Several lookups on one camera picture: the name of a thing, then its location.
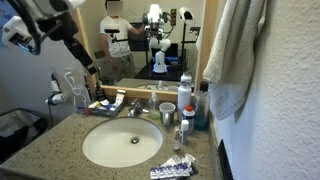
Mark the small red tube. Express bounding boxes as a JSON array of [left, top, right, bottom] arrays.
[[83, 99, 91, 118]]

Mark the white can orange cap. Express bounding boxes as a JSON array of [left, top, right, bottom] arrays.
[[181, 105, 196, 134]]

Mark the small clear bottle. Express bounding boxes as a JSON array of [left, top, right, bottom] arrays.
[[172, 125, 182, 151]]

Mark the white oval sink basin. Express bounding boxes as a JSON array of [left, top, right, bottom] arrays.
[[82, 116, 164, 169]]

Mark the tall white bottle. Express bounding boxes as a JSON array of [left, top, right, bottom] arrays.
[[176, 79, 193, 123]]

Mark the white hair dryer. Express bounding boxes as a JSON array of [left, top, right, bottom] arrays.
[[44, 73, 68, 107]]

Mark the clear soap dispenser bottle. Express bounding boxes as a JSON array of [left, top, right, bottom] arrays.
[[148, 90, 161, 120]]

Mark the white terry towel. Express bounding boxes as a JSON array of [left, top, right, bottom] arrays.
[[202, 0, 268, 123]]

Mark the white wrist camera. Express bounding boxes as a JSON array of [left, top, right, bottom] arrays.
[[1, 14, 34, 48]]

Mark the dark glass bottle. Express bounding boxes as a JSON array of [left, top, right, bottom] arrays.
[[94, 83, 108, 103]]

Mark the grey ceramic mug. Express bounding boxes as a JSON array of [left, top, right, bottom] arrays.
[[158, 102, 177, 126]]

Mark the blue mouthwash bottle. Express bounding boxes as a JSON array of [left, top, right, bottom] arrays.
[[193, 80, 211, 132]]

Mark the chrome faucet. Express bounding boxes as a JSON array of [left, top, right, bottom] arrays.
[[127, 98, 150, 118]]

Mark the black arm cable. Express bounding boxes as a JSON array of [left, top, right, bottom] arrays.
[[6, 0, 43, 56]]

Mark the toiletries tray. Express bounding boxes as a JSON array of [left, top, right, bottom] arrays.
[[75, 98, 128, 118]]

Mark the wood framed wall mirror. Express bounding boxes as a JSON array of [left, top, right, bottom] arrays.
[[71, 0, 221, 103]]

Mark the white charger cable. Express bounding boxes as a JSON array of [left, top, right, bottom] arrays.
[[63, 68, 91, 108]]

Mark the white toothpaste tube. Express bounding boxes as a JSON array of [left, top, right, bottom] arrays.
[[113, 89, 127, 108]]

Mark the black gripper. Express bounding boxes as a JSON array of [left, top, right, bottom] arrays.
[[35, 11, 99, 76]]

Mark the small white bottle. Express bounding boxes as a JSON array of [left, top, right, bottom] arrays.
[[179, 119, 190, 145]]

